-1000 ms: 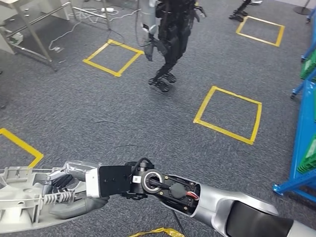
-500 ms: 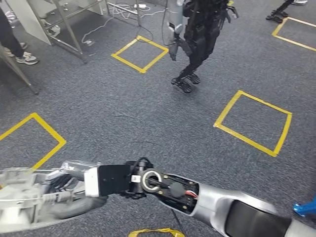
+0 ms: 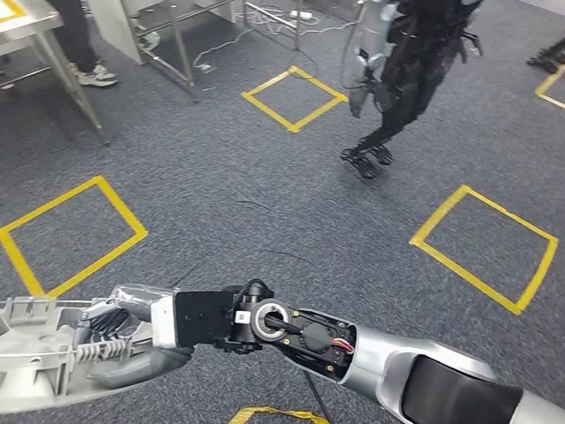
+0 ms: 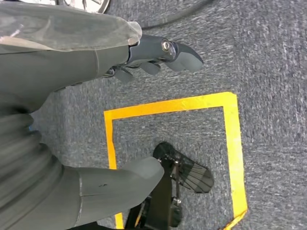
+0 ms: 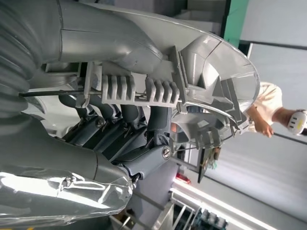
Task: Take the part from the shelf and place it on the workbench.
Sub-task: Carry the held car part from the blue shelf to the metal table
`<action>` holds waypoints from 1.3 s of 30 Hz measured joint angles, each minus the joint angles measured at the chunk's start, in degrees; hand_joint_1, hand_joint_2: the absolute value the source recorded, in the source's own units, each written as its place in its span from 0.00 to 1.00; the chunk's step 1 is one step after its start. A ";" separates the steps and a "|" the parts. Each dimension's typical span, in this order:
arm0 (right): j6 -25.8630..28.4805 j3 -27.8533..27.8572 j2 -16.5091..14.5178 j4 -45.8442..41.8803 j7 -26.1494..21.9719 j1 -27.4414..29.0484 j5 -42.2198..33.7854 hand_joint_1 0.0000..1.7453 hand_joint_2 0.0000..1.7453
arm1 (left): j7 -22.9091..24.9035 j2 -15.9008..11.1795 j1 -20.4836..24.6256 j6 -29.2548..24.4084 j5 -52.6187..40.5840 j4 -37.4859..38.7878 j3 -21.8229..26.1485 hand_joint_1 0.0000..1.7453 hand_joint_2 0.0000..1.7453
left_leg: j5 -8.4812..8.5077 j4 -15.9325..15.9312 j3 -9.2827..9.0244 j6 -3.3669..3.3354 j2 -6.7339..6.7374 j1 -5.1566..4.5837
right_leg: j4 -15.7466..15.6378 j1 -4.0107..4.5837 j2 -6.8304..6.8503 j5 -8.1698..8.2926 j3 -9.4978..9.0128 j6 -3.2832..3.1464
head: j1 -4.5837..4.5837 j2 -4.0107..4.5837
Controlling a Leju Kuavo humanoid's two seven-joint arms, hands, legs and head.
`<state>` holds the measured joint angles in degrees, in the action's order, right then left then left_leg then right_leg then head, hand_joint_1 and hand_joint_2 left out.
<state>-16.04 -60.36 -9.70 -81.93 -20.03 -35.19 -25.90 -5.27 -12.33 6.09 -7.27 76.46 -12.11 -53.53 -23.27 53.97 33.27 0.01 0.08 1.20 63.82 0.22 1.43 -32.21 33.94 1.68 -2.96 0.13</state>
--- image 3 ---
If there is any grey plastic wheel cover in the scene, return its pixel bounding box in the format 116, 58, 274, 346
0, 295, 195, 415

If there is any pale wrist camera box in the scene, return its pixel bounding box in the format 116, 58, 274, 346
151, 294, 177, 351

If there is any yellow floor tape square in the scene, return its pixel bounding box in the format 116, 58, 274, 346
533, 63, 565, 110
0, 175, 149, 299
240, 64, 350, 134

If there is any person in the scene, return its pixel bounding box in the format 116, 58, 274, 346
46, 0, 120, 89

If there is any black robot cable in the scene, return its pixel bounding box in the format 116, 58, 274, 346
302, 371, 332, 424

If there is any stainless steel workbench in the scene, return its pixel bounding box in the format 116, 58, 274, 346
0, 0, 112, 148

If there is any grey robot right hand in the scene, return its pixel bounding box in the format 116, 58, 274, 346
72, 284, 195, 390

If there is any white cable tangle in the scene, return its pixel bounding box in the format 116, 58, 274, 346
238, 3, 359, 37

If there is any black humanoid robot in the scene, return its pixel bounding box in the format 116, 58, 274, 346
527, 37, 565, 74
339, 0, 484, 179

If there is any yellow tape twin rectangle marking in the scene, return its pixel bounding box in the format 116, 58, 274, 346
0, 0, 26, 25

